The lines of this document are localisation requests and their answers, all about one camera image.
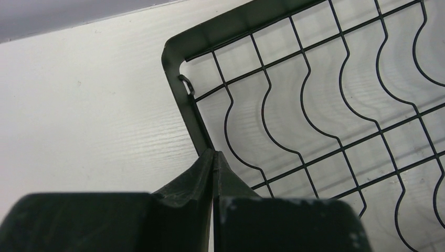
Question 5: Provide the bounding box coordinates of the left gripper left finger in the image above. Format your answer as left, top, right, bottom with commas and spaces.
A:
1, 149, 214, 251

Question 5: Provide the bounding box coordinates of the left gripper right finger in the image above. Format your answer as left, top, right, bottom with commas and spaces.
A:
213, 151, 372, 251

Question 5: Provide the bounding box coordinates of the black wire dish rack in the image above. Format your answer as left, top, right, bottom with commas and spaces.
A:
161, 1, 444, 251

